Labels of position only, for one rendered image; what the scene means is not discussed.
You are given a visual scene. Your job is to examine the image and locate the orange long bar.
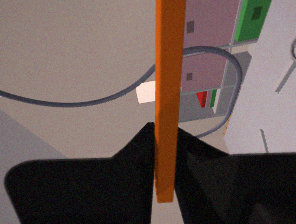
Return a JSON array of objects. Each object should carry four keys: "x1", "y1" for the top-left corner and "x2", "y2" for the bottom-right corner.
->
[{"x1": 154, "y1": 0, "x2": 186, "y2": 203}]

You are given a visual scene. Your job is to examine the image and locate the grey loop with straight handle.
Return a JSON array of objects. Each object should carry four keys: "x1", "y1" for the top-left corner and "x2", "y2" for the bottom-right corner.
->
[
  {"x1": 259, "y1": 130, "x2": 268, "y2": 153},
  {"x1": 273, "y1": 37, "x2": 296, "y2": 92}
]

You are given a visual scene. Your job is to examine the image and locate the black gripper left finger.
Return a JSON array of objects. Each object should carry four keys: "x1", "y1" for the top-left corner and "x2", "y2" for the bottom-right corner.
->
[{"x1": 4, "y1": 122, "x2": 155, "y2": 224}]

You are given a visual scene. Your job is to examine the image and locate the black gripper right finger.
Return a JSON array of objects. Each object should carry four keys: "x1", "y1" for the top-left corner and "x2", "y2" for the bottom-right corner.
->
[{"x1": 174, "y1": 127, "x2": 296, "y2": 224}]

